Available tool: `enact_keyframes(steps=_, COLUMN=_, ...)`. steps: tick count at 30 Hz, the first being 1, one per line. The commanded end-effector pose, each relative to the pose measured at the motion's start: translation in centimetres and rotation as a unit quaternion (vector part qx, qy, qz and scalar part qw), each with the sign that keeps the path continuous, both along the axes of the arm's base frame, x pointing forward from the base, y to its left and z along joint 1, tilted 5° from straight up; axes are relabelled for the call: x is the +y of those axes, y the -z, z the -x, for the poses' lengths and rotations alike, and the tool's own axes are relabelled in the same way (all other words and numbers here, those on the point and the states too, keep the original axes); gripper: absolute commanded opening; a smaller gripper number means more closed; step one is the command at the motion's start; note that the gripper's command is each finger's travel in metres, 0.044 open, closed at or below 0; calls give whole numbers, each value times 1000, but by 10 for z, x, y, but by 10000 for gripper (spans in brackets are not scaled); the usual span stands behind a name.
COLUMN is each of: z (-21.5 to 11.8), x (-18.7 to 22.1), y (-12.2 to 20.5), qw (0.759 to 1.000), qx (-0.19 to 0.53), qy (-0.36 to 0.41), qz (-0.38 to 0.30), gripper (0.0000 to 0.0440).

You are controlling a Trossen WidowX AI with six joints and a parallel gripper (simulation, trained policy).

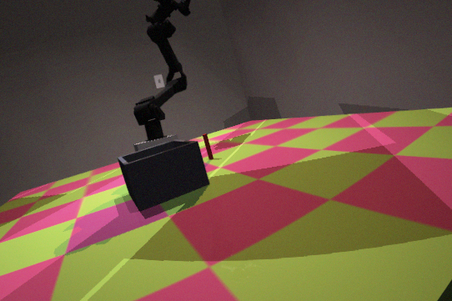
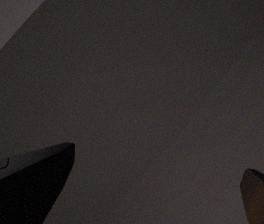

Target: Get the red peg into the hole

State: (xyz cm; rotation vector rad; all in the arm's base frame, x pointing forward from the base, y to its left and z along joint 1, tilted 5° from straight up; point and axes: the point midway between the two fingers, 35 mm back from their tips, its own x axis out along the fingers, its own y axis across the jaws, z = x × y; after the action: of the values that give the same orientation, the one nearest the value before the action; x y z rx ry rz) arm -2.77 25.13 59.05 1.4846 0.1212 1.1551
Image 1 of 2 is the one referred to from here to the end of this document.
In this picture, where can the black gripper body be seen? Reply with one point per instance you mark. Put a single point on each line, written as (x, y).
(180, 6)

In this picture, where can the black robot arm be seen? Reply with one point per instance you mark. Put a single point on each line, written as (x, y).
(149, 108)

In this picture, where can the red peg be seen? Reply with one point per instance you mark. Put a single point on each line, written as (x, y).
(208, 148)

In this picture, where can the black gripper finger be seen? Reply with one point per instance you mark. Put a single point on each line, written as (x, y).
(186, 3)

